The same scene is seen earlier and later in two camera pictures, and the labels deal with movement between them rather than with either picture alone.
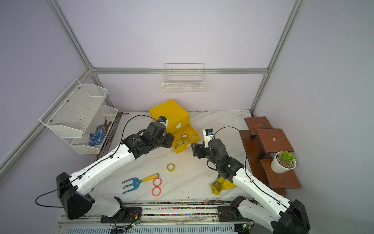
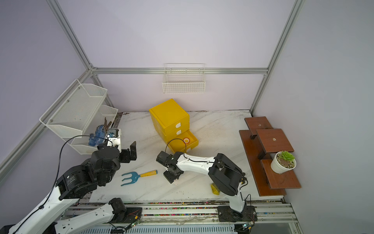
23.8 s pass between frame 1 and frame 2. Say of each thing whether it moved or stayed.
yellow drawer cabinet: stayed
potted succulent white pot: stayed
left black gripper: moved
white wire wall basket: stayed
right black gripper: moved
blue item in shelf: stayed
